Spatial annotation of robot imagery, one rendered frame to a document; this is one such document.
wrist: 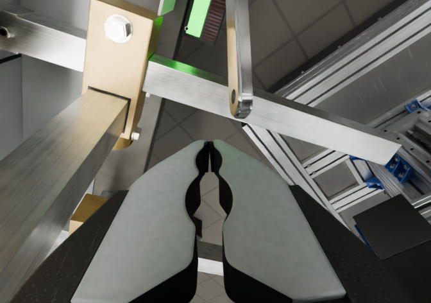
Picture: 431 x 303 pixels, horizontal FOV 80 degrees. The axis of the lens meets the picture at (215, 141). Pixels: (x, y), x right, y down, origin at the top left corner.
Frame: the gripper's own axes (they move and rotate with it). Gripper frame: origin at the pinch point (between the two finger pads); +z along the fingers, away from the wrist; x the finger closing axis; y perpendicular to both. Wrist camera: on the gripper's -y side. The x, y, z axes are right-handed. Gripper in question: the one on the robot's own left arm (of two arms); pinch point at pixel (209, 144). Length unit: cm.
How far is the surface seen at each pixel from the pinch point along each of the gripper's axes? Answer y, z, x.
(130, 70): -0.6, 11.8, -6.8
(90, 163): 3.0, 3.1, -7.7
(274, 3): -2, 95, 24
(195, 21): -3.2, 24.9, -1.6
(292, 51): 15, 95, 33
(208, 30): -2.1, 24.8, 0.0
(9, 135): 14.7, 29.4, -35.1
